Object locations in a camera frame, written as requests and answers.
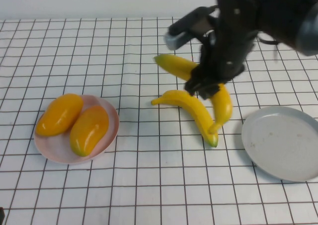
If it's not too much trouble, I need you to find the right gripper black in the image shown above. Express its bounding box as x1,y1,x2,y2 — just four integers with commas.
184,0,260,99

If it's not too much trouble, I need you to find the yellow toy banana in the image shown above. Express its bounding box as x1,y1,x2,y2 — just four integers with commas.
151,89,219,148
153,54,234,136

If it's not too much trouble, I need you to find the yellow orange toy mango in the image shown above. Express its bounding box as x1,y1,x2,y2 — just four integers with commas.
36,93,84,137

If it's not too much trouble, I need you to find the red blushed toy mango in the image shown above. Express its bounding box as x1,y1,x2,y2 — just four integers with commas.
69,105,109,157

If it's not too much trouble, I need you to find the pink round plate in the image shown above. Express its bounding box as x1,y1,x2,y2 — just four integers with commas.
33,94,120,165

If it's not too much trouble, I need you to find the grey round plate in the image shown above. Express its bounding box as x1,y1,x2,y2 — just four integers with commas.
241,106,318,182

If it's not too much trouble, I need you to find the white black-grid tablecloth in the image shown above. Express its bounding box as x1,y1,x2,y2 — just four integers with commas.
0,13,318,225

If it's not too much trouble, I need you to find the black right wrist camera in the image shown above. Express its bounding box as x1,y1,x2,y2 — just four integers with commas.
163,6,219,51

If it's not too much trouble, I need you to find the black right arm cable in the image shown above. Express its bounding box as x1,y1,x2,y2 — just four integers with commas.
257,35,280,63

